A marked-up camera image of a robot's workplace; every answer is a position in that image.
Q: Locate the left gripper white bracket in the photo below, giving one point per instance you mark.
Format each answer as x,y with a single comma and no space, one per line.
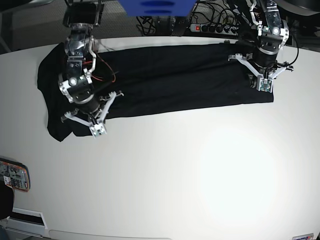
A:
261,77

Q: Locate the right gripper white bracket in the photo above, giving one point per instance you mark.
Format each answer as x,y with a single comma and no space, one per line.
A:
94,119

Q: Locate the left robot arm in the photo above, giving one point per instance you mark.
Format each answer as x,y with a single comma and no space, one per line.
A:
272,33

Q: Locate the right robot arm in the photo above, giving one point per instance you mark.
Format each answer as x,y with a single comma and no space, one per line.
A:
81,16

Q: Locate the white tray at table edge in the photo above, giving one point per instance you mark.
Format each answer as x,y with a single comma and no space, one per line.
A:
27,222

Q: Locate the blue plastic box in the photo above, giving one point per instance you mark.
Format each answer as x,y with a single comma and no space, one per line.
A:
153,8

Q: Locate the small sticker label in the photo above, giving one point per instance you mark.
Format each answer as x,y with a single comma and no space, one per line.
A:
309,236

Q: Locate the black power strip red switch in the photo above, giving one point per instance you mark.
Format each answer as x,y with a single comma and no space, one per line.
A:
217,29

